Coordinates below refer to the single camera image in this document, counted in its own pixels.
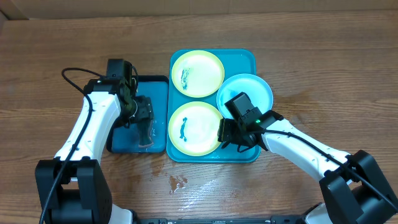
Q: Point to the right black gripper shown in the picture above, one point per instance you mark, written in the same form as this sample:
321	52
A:
224	130

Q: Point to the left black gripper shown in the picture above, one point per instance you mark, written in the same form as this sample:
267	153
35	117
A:
146	109

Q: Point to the dark green scrub sponge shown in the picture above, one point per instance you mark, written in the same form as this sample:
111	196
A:
144	128

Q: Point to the light blue plate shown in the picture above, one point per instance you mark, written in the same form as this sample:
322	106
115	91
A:
258	91

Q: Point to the yellow plate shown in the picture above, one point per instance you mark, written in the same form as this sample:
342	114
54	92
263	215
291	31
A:
197	73
193	128

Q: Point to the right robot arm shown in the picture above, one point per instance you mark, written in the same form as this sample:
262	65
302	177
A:
353	186

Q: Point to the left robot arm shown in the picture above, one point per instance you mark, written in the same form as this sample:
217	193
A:
71	186

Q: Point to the small black-rimmed blue tray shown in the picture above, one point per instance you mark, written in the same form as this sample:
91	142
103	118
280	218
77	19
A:
126	139

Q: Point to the yellow plate at tray top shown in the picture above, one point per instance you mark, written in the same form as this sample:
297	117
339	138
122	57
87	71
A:
197	73

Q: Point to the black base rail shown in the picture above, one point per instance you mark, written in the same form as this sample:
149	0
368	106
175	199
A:
276	219

